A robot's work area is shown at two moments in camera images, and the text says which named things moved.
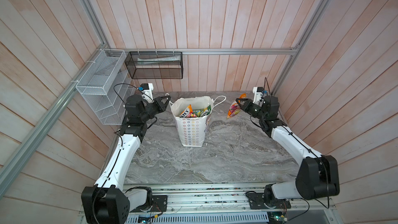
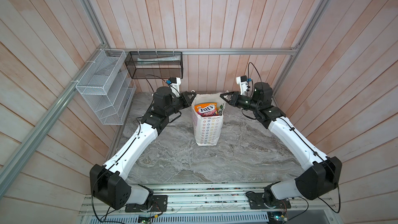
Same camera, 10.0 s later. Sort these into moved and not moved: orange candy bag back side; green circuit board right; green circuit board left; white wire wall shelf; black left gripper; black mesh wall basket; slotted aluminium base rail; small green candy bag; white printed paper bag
Moved: white printed paper bag; small green candy bag; orange candy bag back side; black left gripper
Not moved: white wire wall shelf; slotted aluminium base rail; black mesh wall basket; green circuit board right; green circuit board left
